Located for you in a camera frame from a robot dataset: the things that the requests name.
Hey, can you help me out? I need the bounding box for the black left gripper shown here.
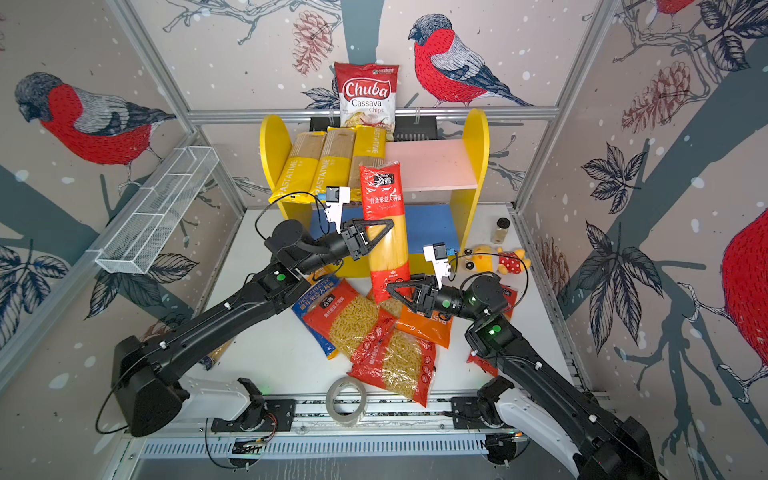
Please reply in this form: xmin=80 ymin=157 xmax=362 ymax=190
xmin=294 ymin=216 xmax=390 ymax=278

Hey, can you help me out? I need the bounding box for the red spaghetti bag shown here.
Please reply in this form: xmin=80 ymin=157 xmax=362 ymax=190
xmin=467 ymin=284 xmax=518 ymax=377
xmin=360 ymin=163 xmax=410 ymax=303

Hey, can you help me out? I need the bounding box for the yellow Pastatime spaghetti bag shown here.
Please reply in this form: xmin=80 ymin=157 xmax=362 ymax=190
xmin=270 ymin=131 xmax=326 ymax=203
xmin=309 ymin=128 xmax=356 ymax=196

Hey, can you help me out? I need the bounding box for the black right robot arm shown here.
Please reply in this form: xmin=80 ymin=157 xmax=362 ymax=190
xmin=386 ymin=274 xmax=662 ymax=479

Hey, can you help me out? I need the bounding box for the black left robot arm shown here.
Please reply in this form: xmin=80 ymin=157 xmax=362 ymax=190
xmin=110 ymin=219 xmax=394 ymax=437

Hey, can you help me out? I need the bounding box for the orange Pastatime pasta bag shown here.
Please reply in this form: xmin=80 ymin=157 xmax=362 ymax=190
xmin=378 ymin=298 xmax=453 ymax=349

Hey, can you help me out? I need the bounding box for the blue orange pasta bag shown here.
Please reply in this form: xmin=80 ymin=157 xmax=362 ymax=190
xmin=291 ymin=275 xmax=340 ymax=360

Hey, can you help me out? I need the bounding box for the black rack behind shelf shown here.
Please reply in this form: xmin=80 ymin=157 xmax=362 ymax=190
xmin=309 ymin=116 xmax=438 ymax=142

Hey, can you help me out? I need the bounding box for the red macaroni bag lower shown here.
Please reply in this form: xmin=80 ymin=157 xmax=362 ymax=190
xmin=348 ymin=310 xmax=437 ymax=407

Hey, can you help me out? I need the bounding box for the red macaroni bag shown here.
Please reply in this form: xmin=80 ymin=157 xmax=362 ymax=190
xmin=306 ymin=279 xmax=379 ymax=359
xmin=348 ymin=310 xmax=437 ymax=407

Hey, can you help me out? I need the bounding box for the red macaroni bag upper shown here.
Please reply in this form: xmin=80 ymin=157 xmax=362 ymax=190
xmin=306 ymin=279 xmax=379 ymax=359

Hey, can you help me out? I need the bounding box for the yellow plush toy red dress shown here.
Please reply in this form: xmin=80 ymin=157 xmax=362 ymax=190
xmin=458 ymin=245 xmax=531 ymax=275

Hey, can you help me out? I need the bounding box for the small spice jar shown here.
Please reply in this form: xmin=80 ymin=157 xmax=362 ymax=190
xmin=491 ymin=217 xmax=511 ymax=245

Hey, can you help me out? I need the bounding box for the clear tape roll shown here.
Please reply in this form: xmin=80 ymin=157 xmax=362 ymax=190
xmin=324 ymin=376 xmax=368 ymax=428

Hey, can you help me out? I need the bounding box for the red Chuba cassava chips bag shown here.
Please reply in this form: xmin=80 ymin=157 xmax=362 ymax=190
xmin=334 ymin=62 xmax=399 ymax=141

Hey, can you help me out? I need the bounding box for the dark blue spaghetti bag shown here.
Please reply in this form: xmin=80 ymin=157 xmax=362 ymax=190
xmin=199 ymin=339 xmax=233 ymax=371

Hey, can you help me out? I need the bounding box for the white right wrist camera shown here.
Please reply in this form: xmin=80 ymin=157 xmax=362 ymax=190
xmin=423 ymin=242 xmax=451 ymax=289

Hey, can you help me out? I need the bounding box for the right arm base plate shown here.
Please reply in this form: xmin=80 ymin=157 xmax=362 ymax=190
xmin=443 ymin=397 xmax=532 ymax=430

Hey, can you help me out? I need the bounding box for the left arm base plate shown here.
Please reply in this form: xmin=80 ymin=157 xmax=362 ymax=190
xmin=210 ymin=398 xmax=297 ymax=433

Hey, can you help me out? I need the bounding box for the white wire mesh basket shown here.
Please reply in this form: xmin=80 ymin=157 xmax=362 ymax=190
xmin=95 ymin=146 xmax=219 ymax=274

